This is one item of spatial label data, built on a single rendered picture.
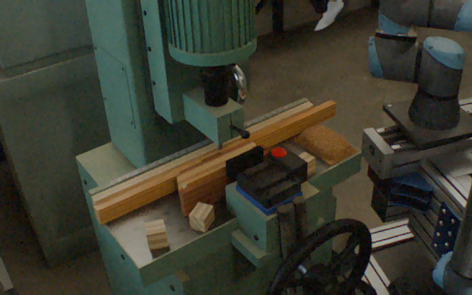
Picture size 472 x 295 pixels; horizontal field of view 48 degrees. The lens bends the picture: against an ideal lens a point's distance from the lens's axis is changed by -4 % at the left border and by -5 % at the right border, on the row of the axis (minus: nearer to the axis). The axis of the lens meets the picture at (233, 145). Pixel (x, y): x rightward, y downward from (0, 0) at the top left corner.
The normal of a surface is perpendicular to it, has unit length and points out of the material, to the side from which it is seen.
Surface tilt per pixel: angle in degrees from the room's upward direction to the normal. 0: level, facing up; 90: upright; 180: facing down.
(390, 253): 0
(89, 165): 0
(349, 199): 0
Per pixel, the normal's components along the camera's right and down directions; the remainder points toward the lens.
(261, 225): -0.81, 0.36
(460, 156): -0.04, -0.82
